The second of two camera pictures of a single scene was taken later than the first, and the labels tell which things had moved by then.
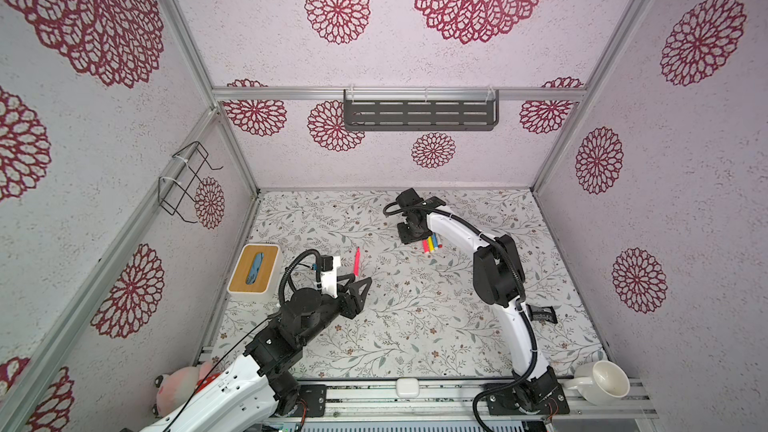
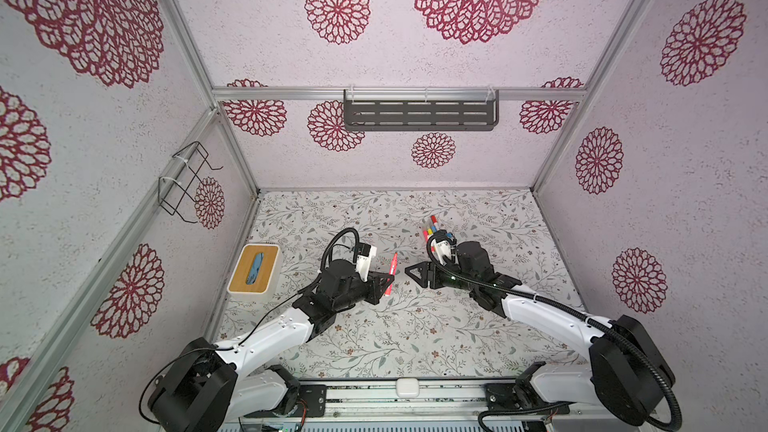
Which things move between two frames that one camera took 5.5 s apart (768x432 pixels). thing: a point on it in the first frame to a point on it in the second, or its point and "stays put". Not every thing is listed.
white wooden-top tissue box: (257, 273) stays put
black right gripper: (403, 236) to (426, 275)
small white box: (407, 387) stays put
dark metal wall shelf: (421, 109) stays put
